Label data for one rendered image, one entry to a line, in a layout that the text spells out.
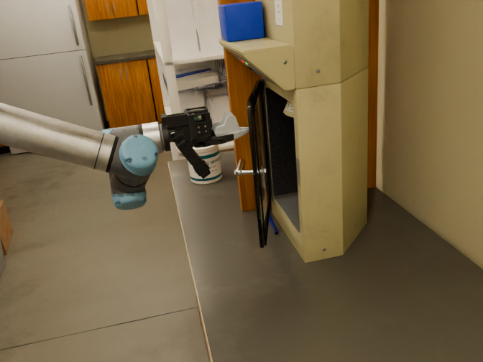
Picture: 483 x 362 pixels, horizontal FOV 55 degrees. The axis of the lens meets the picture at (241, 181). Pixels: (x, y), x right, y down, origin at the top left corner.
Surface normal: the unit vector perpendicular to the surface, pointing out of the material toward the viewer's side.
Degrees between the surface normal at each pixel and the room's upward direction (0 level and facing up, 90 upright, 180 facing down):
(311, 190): 90
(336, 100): 90
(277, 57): 90
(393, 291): 0
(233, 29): 90
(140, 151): 52
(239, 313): 0
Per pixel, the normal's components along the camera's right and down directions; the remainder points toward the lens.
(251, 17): 0.22, 0.36
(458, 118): -0.97, 0.17
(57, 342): -0.10, -0.92
